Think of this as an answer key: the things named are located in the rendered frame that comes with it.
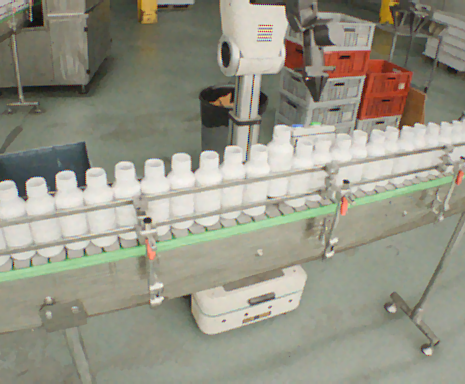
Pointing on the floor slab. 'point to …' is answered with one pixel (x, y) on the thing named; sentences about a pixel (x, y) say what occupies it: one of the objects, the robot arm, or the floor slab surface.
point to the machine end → (54, 47)
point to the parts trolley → (410, 49)
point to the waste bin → (217, 134)
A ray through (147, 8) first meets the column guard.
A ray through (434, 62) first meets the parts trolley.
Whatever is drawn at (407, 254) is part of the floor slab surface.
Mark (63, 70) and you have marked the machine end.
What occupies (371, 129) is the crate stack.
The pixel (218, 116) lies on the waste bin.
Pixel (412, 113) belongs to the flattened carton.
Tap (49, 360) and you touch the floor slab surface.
